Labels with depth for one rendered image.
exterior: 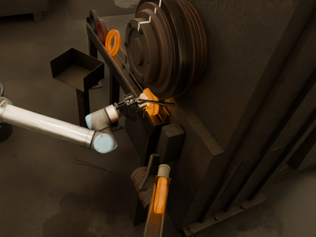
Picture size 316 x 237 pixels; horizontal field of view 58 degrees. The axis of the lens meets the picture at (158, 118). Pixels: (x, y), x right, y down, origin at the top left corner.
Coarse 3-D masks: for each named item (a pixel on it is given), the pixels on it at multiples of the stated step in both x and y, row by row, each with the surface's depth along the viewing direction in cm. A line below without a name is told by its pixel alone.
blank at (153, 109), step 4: (148, 88) 157; (144, 92) 160; (148, 92) 155; (148, 96) 156; (152, 96) 152; (156, 100) 153; (152, 104) 153; (156, 104) 153; (148, 108) 160; (152, 108) 155; (156, 108) 154; (148, 112) 161; (152, 112) 156; (156, 112) 156
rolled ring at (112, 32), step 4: (112, 32) 201; (116, 32) 198; (108, 36) 207; (112, 36) 207; (116, 36) 196; (108, 40) 208; (116, 40) 196; (108, 44) 209; (116, 44) 196; (108, 48) 207; (112, 48) 200; (116, 48) 198; (112, 52) 200; (116, 52) 201
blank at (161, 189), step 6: (162, 180) 123; (162, 186) 120; (156, 192) 130; (162, 192) 118; (156, 198) 128; (162, 198) 118; (156, 204) 118; (162, 204) 118; (156, 210) 120; (162, 210) 120
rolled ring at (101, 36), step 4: (100, 20) 209; (96, 24) 217; (100, 24) 209; (104, 24) 207; (96, 28) 220; (100, 28) 219; (104, 28) 207; (100, 32) 221; (104, 32) 207; (100, 36) 220; (104, 36) 208; (104, 40) 211
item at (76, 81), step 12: (72, 48) 189; (60, 60) 184; (72, 60) 195; (84, 60) 191; (96, 60) 184; (60, 72) 190; (72, 72) 191; (84, 72) 192; (96, 72) 180; (72, 84) 182; (84, 84) 173; (84, 96) 195; (84, 108) 202; (84, 120) 212
